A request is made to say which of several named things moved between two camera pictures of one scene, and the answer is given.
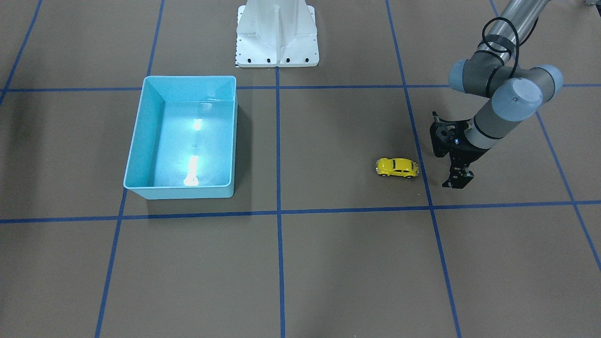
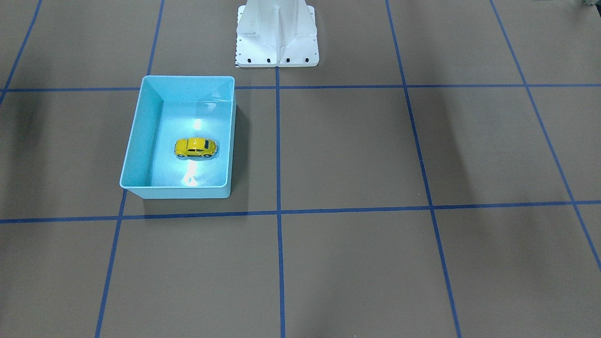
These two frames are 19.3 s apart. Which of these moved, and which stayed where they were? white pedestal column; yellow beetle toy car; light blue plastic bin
Moved: yellow beetle toy car
Stayed: light blue plastic bin; white pedestal column
